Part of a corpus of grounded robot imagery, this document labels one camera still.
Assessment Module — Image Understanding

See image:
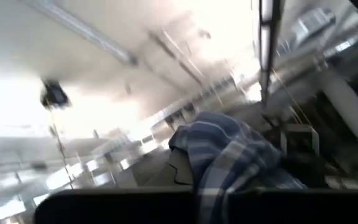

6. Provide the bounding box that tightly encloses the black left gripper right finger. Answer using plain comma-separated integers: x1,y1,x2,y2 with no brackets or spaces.
280,155,326,189

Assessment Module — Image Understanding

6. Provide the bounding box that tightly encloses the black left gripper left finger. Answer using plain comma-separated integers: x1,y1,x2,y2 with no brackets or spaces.
144,148,196,188

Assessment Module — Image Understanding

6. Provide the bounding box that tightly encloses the blue plaid shirt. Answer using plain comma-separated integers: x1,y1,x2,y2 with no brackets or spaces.
168,111,308,224

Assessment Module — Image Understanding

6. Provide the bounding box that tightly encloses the white round column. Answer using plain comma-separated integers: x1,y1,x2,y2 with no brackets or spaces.
318,70,358,147

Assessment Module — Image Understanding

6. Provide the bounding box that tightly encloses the black hanging ceiling camera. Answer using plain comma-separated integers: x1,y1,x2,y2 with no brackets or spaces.
40,79,71,110

